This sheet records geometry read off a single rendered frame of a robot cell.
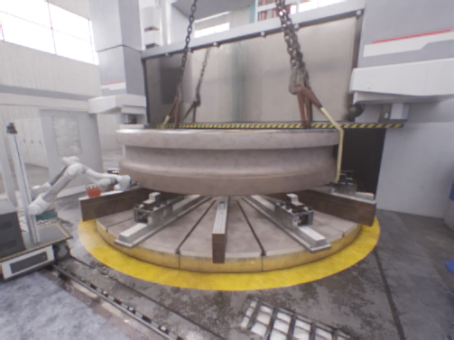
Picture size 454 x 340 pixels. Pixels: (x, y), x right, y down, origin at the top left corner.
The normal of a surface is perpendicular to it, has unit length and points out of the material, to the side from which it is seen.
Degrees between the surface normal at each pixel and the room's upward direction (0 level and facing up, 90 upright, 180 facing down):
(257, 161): 90
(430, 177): 90
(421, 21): 90
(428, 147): 90
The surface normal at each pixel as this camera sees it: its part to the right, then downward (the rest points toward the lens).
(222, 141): -0.04, 0.21
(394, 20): -0.47, 0.18
